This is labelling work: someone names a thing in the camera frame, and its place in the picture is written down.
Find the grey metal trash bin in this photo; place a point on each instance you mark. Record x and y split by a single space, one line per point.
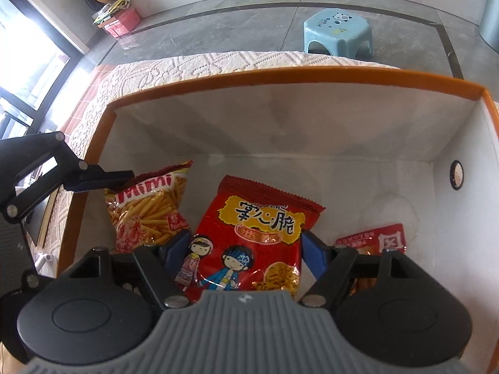
489 24

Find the pink lace tablecloth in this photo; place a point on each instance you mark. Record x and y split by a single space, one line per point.
155 136

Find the pink storage box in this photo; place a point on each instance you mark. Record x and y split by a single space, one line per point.
122 23

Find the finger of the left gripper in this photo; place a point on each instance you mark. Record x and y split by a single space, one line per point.
92 177

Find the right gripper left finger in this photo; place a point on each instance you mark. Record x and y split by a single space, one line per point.
158 267

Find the orange cardboard box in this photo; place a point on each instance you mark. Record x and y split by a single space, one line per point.
373 146

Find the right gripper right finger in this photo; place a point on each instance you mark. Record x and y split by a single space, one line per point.
331 267

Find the Mimi shrimp stick bag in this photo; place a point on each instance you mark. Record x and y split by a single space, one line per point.
146 211

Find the red noodle snack bag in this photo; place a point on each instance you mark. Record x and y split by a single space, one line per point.
248 239

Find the blue plastic stool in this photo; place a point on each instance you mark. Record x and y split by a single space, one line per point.
337 32

